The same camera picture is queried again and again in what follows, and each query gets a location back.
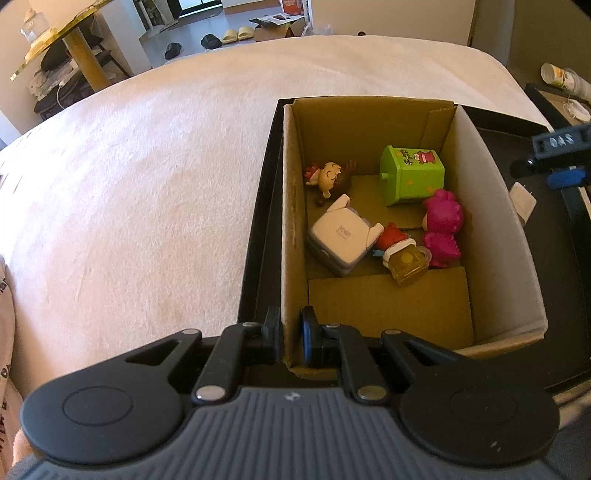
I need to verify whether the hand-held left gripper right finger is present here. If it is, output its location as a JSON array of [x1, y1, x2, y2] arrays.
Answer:
[[299, 305, 465, 406]]

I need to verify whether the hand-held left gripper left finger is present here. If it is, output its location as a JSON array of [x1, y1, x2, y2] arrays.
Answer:
[[122, 305, 283, 406]]

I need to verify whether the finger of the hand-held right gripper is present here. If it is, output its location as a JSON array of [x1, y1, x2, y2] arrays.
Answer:
[[508, 159, 591, 191]]

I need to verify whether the white plug charger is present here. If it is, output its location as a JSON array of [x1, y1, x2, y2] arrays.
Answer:
[[510, 182, 538, 227]]

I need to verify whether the black tray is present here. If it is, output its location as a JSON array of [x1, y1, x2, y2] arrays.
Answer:
[[238, 98, 591, 394]]

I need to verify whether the brown cardboard box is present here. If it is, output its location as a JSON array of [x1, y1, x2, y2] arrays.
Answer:
[[281, 96, 549, 380]]

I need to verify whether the red figurine with yellow mug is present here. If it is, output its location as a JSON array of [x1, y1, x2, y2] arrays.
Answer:
[[372, 222, 433, 288]]

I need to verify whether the pink hooded figurine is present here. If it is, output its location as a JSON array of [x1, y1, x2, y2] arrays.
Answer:
[[421, 188, 465, 270]]

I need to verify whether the green toy trash bin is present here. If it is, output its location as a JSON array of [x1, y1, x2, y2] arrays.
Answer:
[[379, 145, 446, 208]]

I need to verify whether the brown-haired girl figurine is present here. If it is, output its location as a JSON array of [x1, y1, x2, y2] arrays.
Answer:
[[303, 159, 359, 208]]

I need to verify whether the white face mask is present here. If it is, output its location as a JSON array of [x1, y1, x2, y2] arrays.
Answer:
[[564, 99, 591, 123]]

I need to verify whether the black rimmed box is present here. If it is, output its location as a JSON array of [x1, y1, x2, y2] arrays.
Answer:
[[524, 82, 591, 136]]

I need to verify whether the stack of paper cups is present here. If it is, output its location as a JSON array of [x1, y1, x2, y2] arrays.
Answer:
[[541, 62, 591, 100]]

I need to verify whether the white cube toy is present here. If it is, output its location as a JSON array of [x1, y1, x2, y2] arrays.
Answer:
[[307, 194, 385, 278]]

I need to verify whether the open cardboard box with papers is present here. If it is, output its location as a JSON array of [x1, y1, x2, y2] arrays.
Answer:
[[248, 13, 306, 43]]

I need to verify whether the black bag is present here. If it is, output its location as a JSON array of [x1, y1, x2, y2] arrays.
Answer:
[[31, 44, 132, 117]]

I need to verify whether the golden round table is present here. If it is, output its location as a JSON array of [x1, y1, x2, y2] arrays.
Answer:
[[9, 0, 114, 93]]

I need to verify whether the glass jar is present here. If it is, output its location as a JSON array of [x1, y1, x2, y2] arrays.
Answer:
[[20, 6, 52, 45]]

